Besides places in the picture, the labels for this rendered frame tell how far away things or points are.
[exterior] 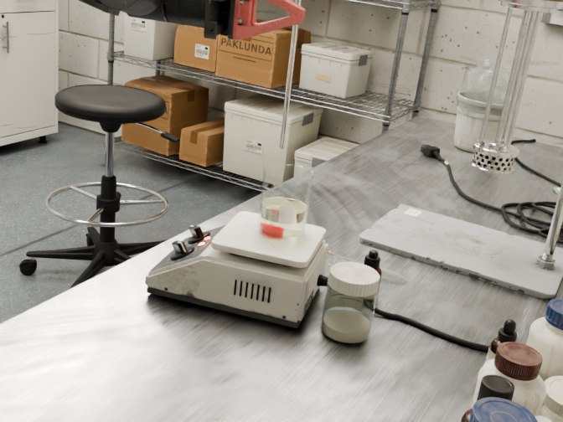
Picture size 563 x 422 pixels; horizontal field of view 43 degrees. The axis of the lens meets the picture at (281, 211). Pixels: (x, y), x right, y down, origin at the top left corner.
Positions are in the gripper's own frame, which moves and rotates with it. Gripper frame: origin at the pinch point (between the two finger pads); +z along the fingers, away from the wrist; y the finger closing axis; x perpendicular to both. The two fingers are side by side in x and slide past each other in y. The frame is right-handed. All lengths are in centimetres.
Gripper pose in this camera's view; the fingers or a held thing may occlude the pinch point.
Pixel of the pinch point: (296, 14)
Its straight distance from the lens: 84.0
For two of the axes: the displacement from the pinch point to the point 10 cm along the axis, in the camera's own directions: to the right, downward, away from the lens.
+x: -1.1, 9.2, 3.8
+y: 2.0, -3.5, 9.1
